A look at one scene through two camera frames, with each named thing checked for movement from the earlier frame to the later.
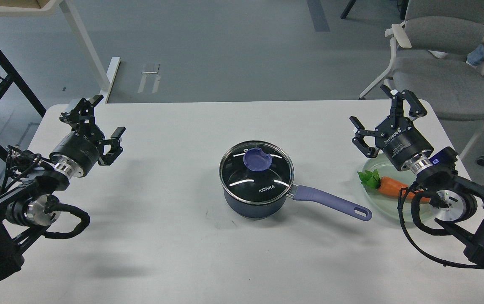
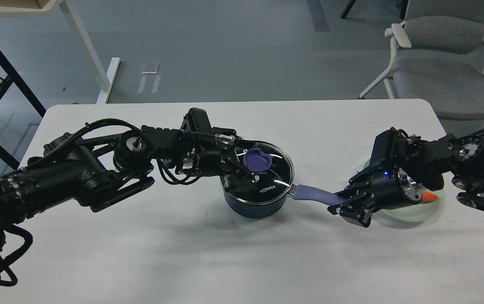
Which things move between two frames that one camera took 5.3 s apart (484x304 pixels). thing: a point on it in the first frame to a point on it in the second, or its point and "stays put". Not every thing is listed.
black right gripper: (404, 147) to (383, 188)
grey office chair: (437, 53) stays put
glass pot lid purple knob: (254, 160) stays put
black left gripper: (76, 154) to (209, 152)
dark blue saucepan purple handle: (350, 209) stays put
